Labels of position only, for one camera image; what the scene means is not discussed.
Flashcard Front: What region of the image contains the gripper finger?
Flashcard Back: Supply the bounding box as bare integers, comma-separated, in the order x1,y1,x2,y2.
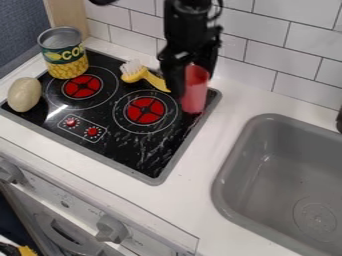
158,58,190,100
204,49,222,80

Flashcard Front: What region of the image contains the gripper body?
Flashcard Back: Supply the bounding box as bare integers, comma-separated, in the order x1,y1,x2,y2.
156,25,225,73

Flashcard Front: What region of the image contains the red cup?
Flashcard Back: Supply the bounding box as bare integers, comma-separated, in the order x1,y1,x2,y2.
179,63,212,115

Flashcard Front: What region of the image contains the toy stove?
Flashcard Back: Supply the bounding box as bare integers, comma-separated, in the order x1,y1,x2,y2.
0,49,224,187

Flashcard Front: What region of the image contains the yellow brush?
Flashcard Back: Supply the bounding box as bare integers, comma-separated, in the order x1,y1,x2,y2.
118,58,173,94

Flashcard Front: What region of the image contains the yellow and green can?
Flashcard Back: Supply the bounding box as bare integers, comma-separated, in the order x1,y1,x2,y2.
36,26,91,80

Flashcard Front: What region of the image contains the wooden board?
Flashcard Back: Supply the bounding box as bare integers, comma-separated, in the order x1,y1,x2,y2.
41,0,91,42

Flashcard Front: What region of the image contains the toy sink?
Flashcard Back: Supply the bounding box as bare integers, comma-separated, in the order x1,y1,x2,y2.
209,112,342,256

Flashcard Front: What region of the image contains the beige toy potato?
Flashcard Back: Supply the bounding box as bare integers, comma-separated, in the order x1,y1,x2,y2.
5,76,45,114

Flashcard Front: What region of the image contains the yellow and black tool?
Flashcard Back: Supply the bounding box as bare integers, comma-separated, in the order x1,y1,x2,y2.
0,241,41,256

